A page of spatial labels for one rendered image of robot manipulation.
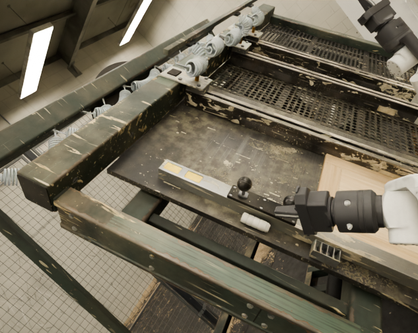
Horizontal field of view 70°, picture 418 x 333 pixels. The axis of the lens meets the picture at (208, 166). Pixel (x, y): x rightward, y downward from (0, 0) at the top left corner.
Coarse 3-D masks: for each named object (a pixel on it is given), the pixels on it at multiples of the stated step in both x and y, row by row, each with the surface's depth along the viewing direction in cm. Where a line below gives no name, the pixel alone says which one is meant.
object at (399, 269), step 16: (160, 176) 91; (176, 176) 88; (208, 176) 90; (192, 192) 89; (208, 192) 86; (224, 192) 86; (240, 208) 85; (272, 224) 83; (288, 224) 81; (304, 240) 82; (320, 240) 80; (336, 240) 79; (352, 240) 80; (352, 256) 78; (368, 256) 77; (384, 256) 78; (384, 272) 77; (400, 272) 75; (416, 272) 75; (416, 288) 76
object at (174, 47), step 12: (252, 0) 166; (228, 12) 142; (216, 24) 130; (240, 24) 150; (252, 24) 156; (192, 36) 112; (228, 36) 136; (240, 36) 140; (168, 48) 100; (204, 48) 120; (216, 48) 122; (192, 60) 107; (204, 60) 112; (192, 72) 114
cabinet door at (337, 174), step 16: (336, 160) 109; (320, 176) 103; (336, 176) 102; (352, 176) 104; (368, 176) 105; (384, 176) 106; (368, 240) 83; (384, 240) 84; (400, 256) 81; (416, 256) 82
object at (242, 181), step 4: (244, 176) 75; (240, 180) 74; (244, 180) 74; (248, 180) 74; (240, 184) 74; (244, 184) 73; (248, 184) 73; (240, 188) 74; (244, 188) 74; (248, 188) 74; (240, 192) 84; (244, 192) 81; (240, 196) 84; (244, 196) 84
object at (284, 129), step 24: (192, 48) 113; (192, 96) 121; (216, 96) 120; (240, 120) 118; (264, 120) 114; (288, 120) 114; (312, 144) 111; (336, 144) 108; (360, 144) 109; (384, 168) 106; (408, 168) 102
